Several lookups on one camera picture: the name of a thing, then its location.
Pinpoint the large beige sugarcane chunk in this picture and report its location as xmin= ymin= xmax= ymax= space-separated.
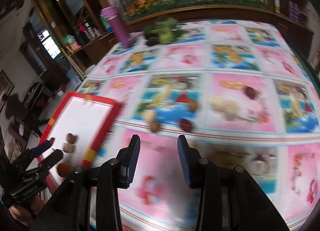
xmin=209 ymin=96 xmax=228 ymax=112

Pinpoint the dark red jujube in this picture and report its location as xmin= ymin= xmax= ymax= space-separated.
xmin=179 ymin=118 xmax=193 ymax=132

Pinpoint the orange mandarin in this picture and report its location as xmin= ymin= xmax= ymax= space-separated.
xmin=56 ymin=163 xmax=72 ymax=178

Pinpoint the brown kiwi-like round fruit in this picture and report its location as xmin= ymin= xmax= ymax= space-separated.
xmin=149 ymin=120 xmax=160 ymax=133

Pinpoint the beige sugarcane cylinder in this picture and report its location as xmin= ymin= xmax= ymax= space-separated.
xmin=62 ymin=143 xmax=75 ymax=154

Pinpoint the green leafy vegetable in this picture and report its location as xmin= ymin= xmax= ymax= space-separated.
xmin=143 ymin=16 xmax=184 ymax=47

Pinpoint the red jujube date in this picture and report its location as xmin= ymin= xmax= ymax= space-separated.
xmin=244 ymin=86 xmax=259 ymax=100

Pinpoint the red white tray box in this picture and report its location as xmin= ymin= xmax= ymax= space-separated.
xmin=37 ymin=91 xmax=123 ymax=194

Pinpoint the brown longan fruit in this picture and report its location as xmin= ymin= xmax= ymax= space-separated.
xmin=188 ymin=99 xmax=199 ymax=113

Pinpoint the round beige sugarcane chunk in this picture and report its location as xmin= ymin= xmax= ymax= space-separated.
xmin=224 ymin=103 xmax=240 ymax=121

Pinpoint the floral fruit tablecloth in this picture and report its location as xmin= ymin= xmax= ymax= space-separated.
xmin=78 ymin=20 xmax=319 ymax=230

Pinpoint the framed wall painting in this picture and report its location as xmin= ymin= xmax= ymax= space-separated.
xmin=0 ymin=70 xmax=14 ymax=96

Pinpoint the beige piece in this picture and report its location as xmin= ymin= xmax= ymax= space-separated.
xmin=141 ymin=109 xmax=157 ymax=124

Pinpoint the person's hand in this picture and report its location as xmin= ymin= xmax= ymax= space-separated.
xmin=9 ymin=194 xmax=44 ymax=226

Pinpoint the purple thermos bottle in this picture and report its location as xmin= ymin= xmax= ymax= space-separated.
xmin=101 ymin=5 xmax=133 ymax=48

